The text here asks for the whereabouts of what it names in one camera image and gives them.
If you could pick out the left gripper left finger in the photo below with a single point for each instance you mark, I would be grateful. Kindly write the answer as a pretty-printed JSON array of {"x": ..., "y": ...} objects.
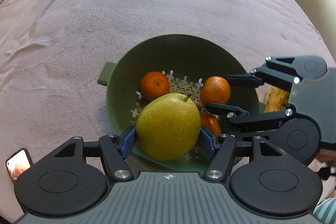
[{"x": 75, "y": 176}]

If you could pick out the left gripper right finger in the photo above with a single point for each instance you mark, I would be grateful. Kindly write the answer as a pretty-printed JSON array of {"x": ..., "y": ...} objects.
[{"x": 260, "y": 176}]

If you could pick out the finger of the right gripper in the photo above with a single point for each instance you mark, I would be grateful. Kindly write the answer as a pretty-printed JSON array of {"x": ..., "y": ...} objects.
[
  {"x": 295, "y": 134},
  {"x": 281, "y": 72}
]

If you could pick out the spotted yellow banana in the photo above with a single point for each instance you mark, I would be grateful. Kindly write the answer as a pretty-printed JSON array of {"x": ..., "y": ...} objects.
[{"x": 276, "y": 99}]

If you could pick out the orange mandarin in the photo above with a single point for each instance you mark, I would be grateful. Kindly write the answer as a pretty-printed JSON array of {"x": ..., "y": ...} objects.
[
  {"x": 210, "y": 122},
  {"x": 215, "y": 90},
  {"x": 154, "y": 85}
]

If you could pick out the yellow-green pear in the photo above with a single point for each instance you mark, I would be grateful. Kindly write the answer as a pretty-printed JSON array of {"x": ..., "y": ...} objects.
[{"x": 168, "y": 127}]

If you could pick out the smartphone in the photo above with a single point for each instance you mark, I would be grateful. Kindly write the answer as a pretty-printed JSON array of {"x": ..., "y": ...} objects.
[{"x": 18, "y": 163}]

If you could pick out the green colander bowl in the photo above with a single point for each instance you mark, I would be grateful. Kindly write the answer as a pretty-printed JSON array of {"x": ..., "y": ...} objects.
[{"x": 186, "y": 61}]

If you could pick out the pink bed blanket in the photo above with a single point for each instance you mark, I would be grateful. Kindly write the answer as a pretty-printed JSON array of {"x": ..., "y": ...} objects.
[{"x": 52, "y": 53}]

